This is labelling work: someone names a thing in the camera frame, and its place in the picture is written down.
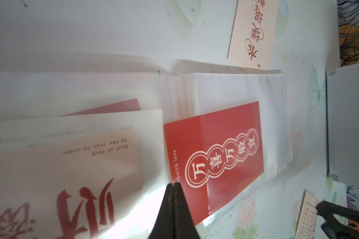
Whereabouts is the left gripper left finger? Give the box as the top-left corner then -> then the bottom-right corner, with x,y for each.
148,183 -> 175,239

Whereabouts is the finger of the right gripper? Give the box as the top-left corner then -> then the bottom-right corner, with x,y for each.
316,201 -> 359,239

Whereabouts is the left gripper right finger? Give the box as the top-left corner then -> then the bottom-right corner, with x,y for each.
173,182 -> 200,239

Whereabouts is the red card with round emblem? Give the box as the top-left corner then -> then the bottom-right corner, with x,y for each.
164,102 -> 265,225

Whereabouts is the cream card with red characters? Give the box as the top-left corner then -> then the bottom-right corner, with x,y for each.
0,127 -> 143,239

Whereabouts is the pink photo album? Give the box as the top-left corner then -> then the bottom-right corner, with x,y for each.
0,71 -> 292,239

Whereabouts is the cream card with framed text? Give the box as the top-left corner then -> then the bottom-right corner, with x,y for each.
294,190 -> 319,239

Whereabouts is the silver metal case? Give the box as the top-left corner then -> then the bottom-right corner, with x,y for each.
326,64 -> 359,187

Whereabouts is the small pink card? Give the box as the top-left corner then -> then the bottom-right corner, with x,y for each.
227,0 -> 279,74

